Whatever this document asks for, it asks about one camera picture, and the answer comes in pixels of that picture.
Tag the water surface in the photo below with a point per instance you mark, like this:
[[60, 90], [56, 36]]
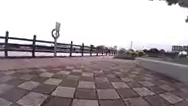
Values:
[[18, 53]]

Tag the low building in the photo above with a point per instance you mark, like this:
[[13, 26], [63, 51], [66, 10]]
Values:
[[182, 48]]

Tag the red and grey paved path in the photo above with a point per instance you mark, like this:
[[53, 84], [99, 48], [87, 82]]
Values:
[[92, 85]]

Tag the low grey concrete wall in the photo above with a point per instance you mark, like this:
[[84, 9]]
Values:
[[174, 70]]

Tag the dark wooden rail fence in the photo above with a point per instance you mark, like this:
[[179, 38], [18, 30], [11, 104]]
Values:
[[34, 46]]

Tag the signpost with round sign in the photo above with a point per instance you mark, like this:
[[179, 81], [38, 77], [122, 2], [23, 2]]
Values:
[[55, 38]]

